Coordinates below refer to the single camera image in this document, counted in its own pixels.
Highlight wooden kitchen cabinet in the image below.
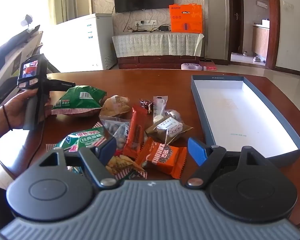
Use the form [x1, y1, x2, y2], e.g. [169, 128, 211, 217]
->
[252, 23, 271, 61]

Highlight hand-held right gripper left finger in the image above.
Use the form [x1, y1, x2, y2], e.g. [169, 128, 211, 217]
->
[39, 137, 118, 188]

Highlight person's left hand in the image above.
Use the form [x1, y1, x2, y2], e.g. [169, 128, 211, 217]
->
[1, 89, 53, 131]

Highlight blue cardboard box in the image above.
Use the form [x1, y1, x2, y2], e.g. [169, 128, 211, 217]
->
[191, 75, 300, 168]

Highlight orange square snack packet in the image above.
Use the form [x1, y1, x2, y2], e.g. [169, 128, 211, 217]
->
[136, 137, 188, 180]

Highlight orange-red snack bar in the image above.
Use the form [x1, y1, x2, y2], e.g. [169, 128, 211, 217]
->
[122, 105, 147, 159]

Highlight dark wrist bracelet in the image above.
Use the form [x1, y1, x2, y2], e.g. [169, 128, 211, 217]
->
[2, 104, 13, 131]

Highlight tan snack packet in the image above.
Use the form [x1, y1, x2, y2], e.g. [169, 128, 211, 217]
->
[99, 95, 131, 117]

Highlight dark wooden door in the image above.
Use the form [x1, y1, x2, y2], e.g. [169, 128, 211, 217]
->
[230, 0, 241, 53]

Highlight brown packet with white label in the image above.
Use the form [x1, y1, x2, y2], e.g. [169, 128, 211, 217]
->
[145, 116, 193, 145]

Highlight black cable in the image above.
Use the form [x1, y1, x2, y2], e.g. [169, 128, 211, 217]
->
[27, 121, 45, 168]

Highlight beige curtain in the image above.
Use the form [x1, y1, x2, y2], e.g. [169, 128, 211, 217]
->
[53, 0, 94, 26]

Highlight dark wooden television cabinet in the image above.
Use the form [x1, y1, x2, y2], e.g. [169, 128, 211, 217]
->
[118, 54, 201, 70]

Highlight silver wrapped candy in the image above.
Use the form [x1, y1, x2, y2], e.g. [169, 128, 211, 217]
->
[165, 109, 182, 121]

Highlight dark wrapped candy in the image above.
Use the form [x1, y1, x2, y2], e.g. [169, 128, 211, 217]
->
[139, 98, 153, 113]

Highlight white chest freezer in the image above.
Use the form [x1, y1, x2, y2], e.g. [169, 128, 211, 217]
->
[44, 13, 117, 73]

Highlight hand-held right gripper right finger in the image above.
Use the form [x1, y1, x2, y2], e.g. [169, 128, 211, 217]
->
[185, 137, 265, 189]

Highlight white wall socket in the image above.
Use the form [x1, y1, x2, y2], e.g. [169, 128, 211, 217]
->
[135, 19, 157, 26]

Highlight cabinet with white cloth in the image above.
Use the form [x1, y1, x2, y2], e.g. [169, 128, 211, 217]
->
[111, 33, 205, 58]

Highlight clear packet with white candy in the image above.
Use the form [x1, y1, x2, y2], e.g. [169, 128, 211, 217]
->
[153, 95, 169, 123]

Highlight green red-striped snack bag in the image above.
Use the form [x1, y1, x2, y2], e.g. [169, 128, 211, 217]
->
[46, 127, 108, 153]

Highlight pink flat scale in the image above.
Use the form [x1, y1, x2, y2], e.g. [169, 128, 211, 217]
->
[199, 60, 218, 71]

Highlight orange gift box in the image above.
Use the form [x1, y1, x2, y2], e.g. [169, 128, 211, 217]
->
[169, 3, 203, 34]

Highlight clear peanut packet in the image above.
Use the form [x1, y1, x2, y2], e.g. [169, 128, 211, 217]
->
[99, 118, 131, 157]

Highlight purple detergent bottle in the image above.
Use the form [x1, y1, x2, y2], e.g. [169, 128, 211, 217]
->
[181, 63, 207, 71]

